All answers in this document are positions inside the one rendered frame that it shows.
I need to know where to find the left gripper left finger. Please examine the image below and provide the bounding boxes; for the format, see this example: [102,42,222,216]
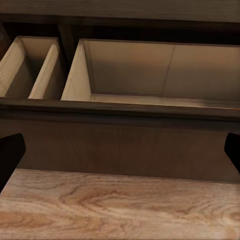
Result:
[0,133,26,193]

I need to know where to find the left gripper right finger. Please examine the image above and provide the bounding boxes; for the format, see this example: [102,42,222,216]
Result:
[224,133,240,173]

